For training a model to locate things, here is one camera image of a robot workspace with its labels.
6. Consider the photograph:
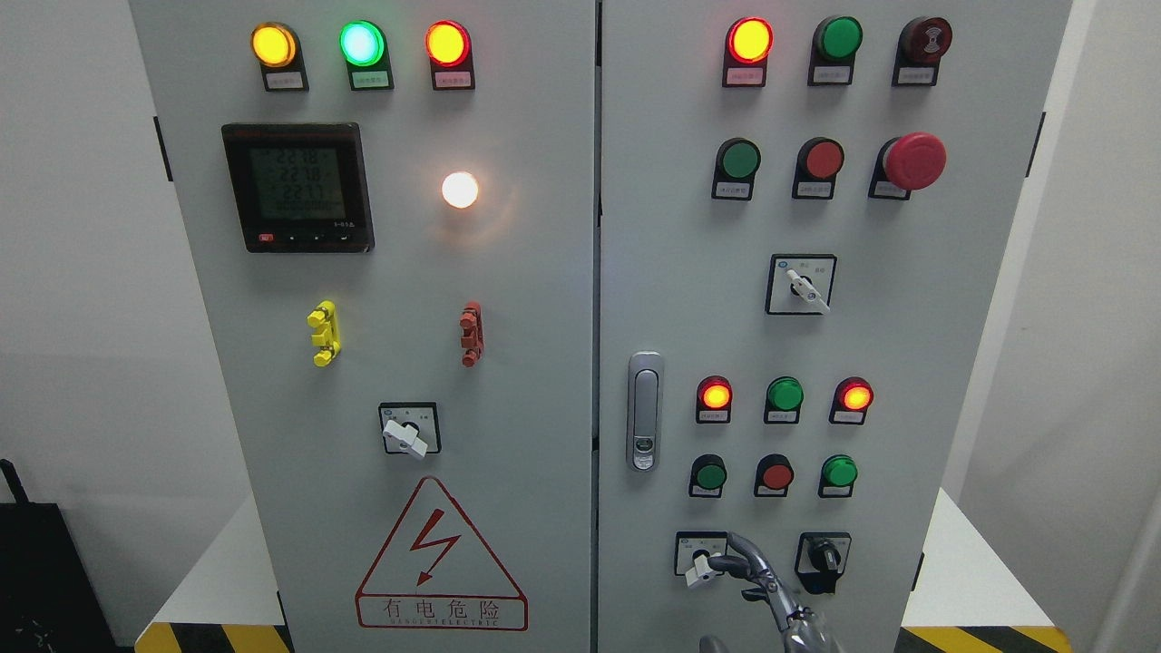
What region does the lower left green push button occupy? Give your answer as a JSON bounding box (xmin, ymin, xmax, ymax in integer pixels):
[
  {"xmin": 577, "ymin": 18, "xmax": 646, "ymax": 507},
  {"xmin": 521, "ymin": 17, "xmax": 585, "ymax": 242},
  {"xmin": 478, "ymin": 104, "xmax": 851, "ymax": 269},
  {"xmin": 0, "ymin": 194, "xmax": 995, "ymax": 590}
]
[{"xmin": 688, "ymin": 453, "xmax": 728, "ymax": 498}]

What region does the green push button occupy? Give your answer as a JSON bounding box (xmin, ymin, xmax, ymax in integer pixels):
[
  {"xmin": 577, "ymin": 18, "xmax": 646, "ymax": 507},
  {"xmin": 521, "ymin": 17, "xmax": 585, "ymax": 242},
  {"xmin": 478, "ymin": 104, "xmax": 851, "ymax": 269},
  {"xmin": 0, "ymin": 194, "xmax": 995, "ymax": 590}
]
[
  {"xmin": 688, "ymin": 453, "xmax": 728, "ymax": 498},
  {"xmin": 711, "ymin": 137, "xmax": 760, "ymax": 201},
  {"xmin": 817, "ymin": 454, "xmax": 859, "ymax": 498}
]

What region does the upper green push button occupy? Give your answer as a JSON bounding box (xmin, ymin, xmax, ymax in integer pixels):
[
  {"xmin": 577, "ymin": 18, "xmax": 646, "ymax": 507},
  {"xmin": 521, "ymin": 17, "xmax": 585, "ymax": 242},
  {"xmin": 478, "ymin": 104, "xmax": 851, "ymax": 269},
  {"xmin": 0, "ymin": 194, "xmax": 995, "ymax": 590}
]
[{"xmin": 711, "ymin": 137, "xmax": 760, "ymax": 201}]

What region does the lower red push button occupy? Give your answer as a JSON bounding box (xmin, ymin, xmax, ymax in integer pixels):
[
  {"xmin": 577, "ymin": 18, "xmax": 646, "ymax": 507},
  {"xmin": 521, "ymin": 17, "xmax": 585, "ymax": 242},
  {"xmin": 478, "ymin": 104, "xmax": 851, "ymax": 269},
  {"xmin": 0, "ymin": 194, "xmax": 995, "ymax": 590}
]
[{"xmin": 752, "ymin": 453, "xmax": 795, "ymax": 498}]

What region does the red push button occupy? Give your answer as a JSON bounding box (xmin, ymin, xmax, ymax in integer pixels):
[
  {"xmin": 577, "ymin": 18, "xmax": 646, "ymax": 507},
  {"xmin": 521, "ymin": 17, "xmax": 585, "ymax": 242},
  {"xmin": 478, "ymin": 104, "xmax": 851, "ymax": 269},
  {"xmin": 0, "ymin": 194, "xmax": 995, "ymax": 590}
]
[
  {"xmin": 752, "ymin": 453, "xmax": 795, "ymax": 498},
  {"xmin": 792, "ymin": 137, "xmax": 844, "ymax": 201}
]

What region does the upper red push button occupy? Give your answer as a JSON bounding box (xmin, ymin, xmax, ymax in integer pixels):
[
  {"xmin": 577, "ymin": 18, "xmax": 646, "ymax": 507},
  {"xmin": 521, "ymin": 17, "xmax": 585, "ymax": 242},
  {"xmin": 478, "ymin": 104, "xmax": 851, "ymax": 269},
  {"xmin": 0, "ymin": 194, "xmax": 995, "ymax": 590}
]
[{"xmin": 792, "ymin": 137, "xmax": 844, "ymax": 201}]

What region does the lower right green push button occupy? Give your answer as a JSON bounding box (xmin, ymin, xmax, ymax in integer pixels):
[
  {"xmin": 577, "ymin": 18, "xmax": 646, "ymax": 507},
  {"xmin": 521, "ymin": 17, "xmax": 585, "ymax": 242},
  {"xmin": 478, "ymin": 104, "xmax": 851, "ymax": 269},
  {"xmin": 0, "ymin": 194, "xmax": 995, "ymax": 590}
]
[{"xmin": 817, "ymin": 454, "xmax": 859, "ymax": 498}]

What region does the red emergency stop mushroom button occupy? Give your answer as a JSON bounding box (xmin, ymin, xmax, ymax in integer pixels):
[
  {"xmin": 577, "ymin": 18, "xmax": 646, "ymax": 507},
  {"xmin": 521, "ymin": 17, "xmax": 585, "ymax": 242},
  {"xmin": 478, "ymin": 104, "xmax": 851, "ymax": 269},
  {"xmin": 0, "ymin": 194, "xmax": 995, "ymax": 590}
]
[{"xmin": 868, "ymin": 132, "xmax": 947, "ymax": 201}]

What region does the red terminal connector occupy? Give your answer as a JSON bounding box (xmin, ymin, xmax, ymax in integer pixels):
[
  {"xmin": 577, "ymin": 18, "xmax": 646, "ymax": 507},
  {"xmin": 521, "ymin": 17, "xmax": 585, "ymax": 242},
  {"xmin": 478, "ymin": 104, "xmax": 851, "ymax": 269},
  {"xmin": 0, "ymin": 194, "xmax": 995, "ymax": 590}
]
[{"xmin": 459, "ymin": 301, "xmax": 485, "ymax": 368}]

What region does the lower left red indicator light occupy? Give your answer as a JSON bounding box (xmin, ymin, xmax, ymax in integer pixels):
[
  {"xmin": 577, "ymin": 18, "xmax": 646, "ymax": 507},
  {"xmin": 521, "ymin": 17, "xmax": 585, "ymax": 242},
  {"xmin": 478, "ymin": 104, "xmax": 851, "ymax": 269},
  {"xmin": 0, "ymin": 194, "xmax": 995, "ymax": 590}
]
[{"xmin": 694, "ymin": 375, "xmax": 733, "ymax": 424}]

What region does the white lit indicator light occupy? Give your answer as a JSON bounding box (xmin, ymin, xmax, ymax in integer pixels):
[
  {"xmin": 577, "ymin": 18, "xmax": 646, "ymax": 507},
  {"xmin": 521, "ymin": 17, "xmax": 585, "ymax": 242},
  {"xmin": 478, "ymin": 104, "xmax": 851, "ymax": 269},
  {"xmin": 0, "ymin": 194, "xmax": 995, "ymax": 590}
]
[{"xmin": 441, "ymin": 171, "xmax": 479, "ymax": 210}]

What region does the lower green indicator light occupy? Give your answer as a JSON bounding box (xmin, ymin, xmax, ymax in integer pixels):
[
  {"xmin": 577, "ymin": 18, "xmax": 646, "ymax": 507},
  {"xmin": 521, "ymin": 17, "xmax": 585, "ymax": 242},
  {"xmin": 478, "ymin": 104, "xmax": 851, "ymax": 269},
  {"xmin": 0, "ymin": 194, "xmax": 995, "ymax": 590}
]
[{"xmin": 764, "ymin": 376, "xmax": 805, "ymax": 424}]

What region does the left grey cabinet door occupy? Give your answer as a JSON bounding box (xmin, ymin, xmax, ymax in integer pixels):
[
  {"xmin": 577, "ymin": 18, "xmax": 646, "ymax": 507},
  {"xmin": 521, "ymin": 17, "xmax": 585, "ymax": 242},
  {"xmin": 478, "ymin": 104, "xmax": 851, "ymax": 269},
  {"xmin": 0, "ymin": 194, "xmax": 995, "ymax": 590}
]
[{"xmin": 130, "ymin": 1, "xmax": 598, "ymax": 652}]

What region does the grey cabinet door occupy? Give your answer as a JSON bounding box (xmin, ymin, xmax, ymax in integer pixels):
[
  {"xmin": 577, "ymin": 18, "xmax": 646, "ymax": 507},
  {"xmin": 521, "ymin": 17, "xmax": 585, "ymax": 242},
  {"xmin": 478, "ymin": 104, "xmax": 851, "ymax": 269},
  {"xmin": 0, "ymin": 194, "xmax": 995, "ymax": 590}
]
[
  {"xmin": 596, "ymin": 1, "xmax": 1070, "ymax": 652},
  {"xmin": 130, "ymin": 1, "xmax": 598, "ymax": 652}
]

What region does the right grey cabinet door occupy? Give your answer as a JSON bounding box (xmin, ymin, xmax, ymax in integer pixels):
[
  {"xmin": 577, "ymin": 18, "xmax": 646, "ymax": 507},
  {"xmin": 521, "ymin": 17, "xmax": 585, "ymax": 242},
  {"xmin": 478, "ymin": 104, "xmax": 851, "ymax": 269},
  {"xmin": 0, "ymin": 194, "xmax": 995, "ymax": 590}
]
[{"xmin": 596, "ymin": 1, "xmax": 1070, "ymax": 652}]

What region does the yellow terminal connector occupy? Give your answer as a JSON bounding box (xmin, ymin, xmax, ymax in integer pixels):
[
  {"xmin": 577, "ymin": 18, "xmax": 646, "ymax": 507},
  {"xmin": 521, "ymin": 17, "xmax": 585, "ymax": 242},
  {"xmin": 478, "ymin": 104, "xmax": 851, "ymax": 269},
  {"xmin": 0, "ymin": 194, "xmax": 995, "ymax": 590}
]
[{"xmin": 307, "ymin": 300, "xmax": 341, "ymax": 367}]

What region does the lower right red indicator light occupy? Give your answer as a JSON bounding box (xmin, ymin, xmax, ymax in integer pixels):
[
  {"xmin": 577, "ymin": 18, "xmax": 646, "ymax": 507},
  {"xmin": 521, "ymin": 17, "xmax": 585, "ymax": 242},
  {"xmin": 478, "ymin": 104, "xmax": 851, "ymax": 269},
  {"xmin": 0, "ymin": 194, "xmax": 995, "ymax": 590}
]
[{"xmin": 829, "ymin": 376, "xmax": 874, "ymax": 425}]

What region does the red electric hazard warning sticker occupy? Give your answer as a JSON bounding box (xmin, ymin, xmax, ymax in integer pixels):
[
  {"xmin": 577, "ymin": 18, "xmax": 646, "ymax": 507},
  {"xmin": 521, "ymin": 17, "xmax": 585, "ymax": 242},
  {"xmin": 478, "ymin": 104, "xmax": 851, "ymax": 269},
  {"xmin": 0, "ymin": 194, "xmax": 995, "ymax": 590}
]
[{"xmin": 356, "ymin": 476, "xmax": 528, "ymax": 631}]

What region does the red lit indicator light top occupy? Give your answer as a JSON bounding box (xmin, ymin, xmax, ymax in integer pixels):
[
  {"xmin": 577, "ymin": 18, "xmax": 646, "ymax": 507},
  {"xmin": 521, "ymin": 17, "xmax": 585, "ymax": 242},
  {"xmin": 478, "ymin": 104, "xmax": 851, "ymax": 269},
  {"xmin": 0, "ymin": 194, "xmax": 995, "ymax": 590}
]
[{"xmin": 424, "ymin": 20, "xmax": 475, "ymax": 91}]

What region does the black digital power meter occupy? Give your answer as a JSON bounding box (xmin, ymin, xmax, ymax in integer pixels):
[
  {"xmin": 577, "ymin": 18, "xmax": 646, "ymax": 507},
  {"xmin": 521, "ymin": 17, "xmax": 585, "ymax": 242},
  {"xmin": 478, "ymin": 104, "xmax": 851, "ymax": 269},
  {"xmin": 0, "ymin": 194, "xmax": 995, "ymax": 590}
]
[{"xmin": 221, "ymin": 122, "xmax": 375, "ymax": 253}]

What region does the red lit light right top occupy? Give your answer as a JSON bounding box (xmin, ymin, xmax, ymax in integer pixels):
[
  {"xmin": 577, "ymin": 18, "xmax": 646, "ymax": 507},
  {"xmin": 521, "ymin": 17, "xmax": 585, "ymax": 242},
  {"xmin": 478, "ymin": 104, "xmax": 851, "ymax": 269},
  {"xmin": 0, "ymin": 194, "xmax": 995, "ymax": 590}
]
[{"xmin": 722, "ymin": 16, "xmax": 776, "ymax": 88}]

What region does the green lit indicator light top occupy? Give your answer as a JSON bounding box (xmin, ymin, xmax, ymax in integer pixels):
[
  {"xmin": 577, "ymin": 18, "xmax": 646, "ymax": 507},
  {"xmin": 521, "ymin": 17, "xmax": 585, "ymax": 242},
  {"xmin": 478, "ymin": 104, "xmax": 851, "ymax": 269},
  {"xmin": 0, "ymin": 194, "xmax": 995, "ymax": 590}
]
[{"xmin": 337, "ymin": 20, "xmax": 395, "ymax": 92}]

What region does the green unlit light right top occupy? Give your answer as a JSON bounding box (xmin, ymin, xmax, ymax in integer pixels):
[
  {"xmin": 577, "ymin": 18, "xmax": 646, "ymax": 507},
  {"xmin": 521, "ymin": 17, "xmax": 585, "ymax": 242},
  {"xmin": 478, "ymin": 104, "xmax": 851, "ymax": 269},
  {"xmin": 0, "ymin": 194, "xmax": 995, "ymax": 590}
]
[{"xmin": 807, "ymin": 15, "xmax": 863, "ymax": 87}]

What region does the yellow indicator light top left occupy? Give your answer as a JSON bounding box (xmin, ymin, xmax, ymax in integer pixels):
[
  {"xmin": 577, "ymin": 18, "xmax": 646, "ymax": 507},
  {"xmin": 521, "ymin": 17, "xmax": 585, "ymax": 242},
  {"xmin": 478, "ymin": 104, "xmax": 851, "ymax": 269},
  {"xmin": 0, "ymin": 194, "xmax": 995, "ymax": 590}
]
[{"xmin": 250, "ymin": 22, "xmax": 308, "ymax": 93}]

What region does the white platform with hazard stripes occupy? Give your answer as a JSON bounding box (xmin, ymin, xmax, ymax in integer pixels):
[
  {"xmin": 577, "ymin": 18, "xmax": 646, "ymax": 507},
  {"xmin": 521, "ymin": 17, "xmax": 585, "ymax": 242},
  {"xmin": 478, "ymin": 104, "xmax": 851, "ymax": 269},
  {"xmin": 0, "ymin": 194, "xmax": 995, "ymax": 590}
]
[{"xmin": 134, "ymin": 491, "xmax": 1070, "ymax": 652}]

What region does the black box at left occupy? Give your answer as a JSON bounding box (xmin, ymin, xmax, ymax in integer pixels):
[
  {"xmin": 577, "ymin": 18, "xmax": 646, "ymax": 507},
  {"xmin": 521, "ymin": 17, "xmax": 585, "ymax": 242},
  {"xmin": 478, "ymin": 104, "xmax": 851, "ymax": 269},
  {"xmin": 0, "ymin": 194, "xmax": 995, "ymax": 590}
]
[{"xmin": 1, "ymin": 460, "xmax": 117, "ymax": 652}]

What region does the silver door handle lock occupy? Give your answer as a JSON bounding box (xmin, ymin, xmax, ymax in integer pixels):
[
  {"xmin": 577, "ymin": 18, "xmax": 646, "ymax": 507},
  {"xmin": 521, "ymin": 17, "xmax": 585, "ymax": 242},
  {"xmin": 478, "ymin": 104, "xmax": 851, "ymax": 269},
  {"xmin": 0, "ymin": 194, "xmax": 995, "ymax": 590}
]
[{"xmin": 626, "ymin": 351, "xmax": 664, "ymax": 472}]

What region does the left door white selector switch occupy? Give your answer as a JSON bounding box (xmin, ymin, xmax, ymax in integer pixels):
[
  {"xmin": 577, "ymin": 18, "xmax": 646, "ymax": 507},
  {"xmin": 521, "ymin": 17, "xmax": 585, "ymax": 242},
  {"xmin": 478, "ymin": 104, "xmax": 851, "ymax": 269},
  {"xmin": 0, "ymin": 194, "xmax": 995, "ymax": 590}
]
[{"xmin": 378, "ymin": 402, "xmax": 441, "ymax": 460}]

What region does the upper right white selector switch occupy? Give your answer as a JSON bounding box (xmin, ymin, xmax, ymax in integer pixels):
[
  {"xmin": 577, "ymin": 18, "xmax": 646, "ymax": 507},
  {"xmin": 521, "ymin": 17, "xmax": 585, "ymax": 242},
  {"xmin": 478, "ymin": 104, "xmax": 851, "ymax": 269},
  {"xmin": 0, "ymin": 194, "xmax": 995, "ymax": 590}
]
[{"xmin": 766, "ymin": 254, "xmax": 837, "ymax": 315}]

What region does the lower white selector switch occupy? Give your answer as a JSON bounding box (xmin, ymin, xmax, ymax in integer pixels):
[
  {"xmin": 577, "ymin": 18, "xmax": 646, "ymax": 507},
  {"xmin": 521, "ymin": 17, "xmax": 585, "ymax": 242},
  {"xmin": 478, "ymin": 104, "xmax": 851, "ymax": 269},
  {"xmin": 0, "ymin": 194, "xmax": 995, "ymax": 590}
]
[{"xmin": 673, "ymin": 531, "xmax": 728, "ymax": 590}]

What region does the black selector switch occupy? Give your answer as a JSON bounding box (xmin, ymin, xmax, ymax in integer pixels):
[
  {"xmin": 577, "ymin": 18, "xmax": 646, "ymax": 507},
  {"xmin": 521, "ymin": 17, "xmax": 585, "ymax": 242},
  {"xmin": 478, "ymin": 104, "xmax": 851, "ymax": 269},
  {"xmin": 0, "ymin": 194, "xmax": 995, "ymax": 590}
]
[{"xmin": 795, "ymin": 531, "xmax": 853, "ymax": 595}]

